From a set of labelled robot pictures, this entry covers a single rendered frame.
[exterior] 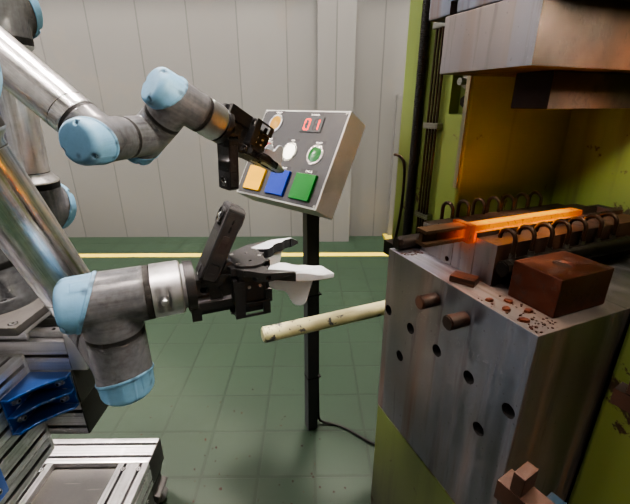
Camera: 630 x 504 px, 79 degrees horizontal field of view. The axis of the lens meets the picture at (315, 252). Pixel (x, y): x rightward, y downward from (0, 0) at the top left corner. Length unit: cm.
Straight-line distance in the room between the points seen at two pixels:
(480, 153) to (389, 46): 270
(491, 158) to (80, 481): 142
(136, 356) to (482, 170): 84
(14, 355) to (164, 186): 298
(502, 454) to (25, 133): 110
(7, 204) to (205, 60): 315
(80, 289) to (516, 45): 69
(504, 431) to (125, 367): 59
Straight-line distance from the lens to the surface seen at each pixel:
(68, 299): 55
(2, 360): 104
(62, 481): 147
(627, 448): 89
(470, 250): 77
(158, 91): 77
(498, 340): 68
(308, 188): 103
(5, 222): 62
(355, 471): 157
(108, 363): 59
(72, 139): 73
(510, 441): 75
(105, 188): 410
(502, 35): 74
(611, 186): 117
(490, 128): 102
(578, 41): 76
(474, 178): 102
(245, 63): 360
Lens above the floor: 122
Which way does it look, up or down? 21 degrees down
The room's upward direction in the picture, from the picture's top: straight up
